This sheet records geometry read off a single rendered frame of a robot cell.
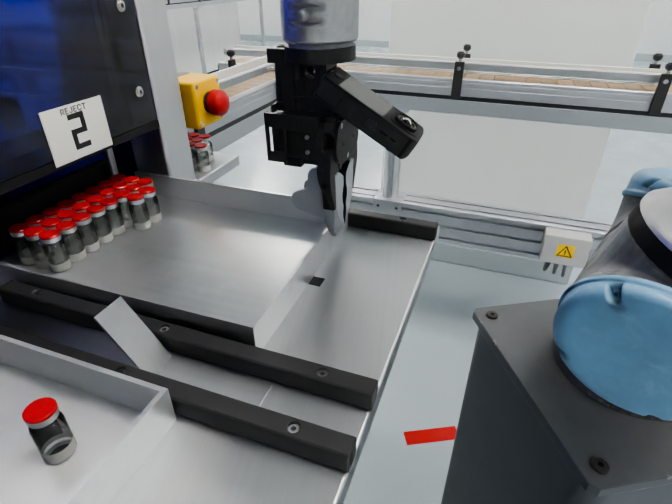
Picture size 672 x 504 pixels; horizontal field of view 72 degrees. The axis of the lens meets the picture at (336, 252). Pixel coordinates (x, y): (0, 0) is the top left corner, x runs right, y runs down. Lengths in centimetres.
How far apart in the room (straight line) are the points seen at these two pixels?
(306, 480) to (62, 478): 17
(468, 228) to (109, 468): 126
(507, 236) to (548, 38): 75
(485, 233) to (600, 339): 113
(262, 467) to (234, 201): 42
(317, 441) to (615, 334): 21
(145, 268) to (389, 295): 28
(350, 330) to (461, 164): 162
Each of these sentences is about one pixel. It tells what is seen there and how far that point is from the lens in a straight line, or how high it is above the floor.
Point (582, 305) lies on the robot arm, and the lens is 36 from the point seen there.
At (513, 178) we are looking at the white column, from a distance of 203.
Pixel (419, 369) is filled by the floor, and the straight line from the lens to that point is 166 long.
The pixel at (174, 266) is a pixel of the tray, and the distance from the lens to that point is 57.
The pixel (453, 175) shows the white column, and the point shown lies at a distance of 204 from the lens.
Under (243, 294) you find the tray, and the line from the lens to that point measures 50.
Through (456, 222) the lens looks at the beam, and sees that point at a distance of 147.
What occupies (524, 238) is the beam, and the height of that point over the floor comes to 49.
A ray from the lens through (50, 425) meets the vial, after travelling 38.
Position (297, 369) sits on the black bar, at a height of 90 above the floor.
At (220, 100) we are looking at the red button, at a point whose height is 100.
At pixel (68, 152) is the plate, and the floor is 100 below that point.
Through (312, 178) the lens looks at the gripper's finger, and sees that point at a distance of 52.
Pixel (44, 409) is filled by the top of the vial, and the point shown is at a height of 93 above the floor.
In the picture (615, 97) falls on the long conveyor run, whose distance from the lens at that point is 133.
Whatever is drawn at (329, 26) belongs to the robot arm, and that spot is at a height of 113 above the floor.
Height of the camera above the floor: 118
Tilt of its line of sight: 32 degrees down
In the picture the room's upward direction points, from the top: straight up
